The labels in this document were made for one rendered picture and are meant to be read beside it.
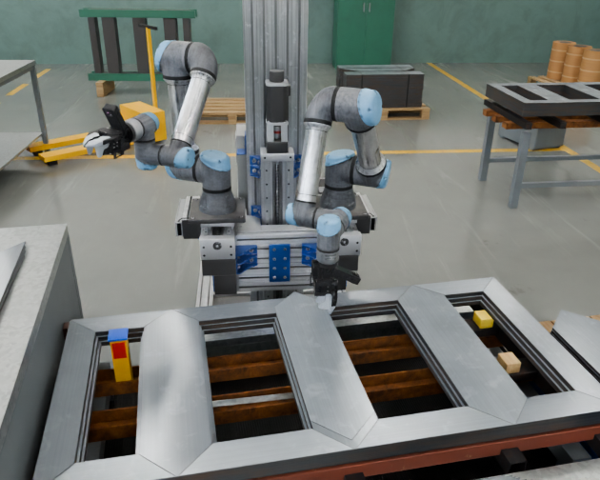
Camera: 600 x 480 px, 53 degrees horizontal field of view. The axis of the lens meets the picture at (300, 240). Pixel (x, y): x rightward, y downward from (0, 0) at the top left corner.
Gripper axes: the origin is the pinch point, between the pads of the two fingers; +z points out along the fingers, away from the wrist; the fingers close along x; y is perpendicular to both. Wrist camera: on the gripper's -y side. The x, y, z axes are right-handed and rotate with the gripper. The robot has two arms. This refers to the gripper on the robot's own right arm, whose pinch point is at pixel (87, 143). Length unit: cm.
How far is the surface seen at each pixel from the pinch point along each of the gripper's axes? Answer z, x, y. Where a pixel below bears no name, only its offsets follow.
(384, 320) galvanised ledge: -54, -95, 65
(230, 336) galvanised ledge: -22, -44, 72
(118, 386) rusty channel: 19, -24, 72
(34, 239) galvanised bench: -4, 27, 45
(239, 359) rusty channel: -9, -54, 69
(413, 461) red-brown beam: 23, -119, 51
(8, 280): 25.1, 10.9, 40.2
